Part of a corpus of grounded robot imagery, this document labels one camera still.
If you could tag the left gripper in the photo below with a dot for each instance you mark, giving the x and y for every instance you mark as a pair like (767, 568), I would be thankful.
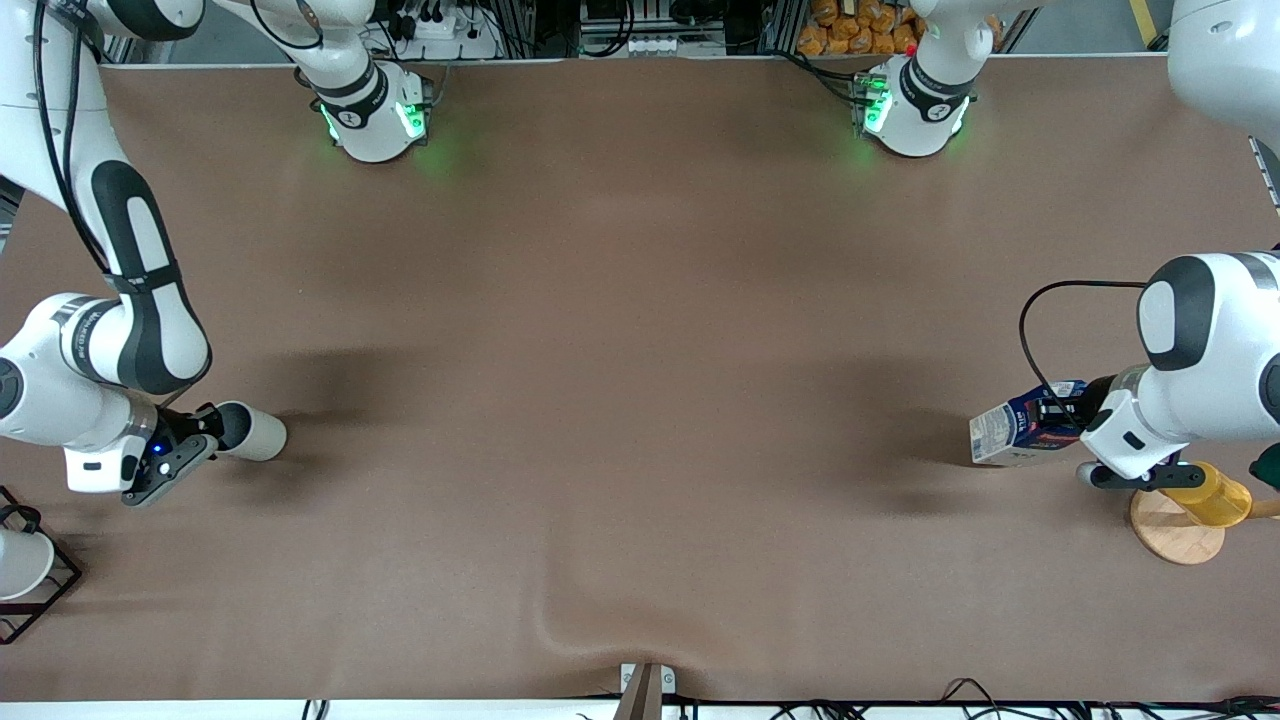
(1097, 392)

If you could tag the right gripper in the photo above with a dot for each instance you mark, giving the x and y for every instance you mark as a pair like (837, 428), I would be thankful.
(184, 423)

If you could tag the blue milk carton green cap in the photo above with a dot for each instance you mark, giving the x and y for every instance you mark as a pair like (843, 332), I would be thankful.
(1005, 432)

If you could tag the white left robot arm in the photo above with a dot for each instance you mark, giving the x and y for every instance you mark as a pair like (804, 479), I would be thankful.
(1220, 340)

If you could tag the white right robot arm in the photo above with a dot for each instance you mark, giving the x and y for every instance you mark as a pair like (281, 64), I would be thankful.
(50, 400)

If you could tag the yellow plastic cup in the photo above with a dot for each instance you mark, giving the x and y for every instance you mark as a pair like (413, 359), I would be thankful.
(1212, 497)

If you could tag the round wooden cup stand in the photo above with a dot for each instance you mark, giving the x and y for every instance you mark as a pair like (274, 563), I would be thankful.
(1175, 540)

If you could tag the white cup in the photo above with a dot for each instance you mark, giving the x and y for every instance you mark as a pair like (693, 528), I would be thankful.
(20, 565)

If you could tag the dark green object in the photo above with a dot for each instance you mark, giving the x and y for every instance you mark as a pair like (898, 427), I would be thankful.
(1268, 468)

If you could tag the brown table mat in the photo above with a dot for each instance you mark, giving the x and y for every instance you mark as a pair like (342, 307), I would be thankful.
(640, 400)

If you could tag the orange snack bag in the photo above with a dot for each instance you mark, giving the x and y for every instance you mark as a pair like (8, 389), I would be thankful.
(850, 30)

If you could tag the white power strip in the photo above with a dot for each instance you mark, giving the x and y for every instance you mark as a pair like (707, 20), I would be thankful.
(450, 35)

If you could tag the small white socket strip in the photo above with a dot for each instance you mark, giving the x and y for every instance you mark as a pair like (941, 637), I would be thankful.
(665, 46)

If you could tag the metal table edge bracket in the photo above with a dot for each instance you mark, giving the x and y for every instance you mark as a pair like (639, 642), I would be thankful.
(645, 685)

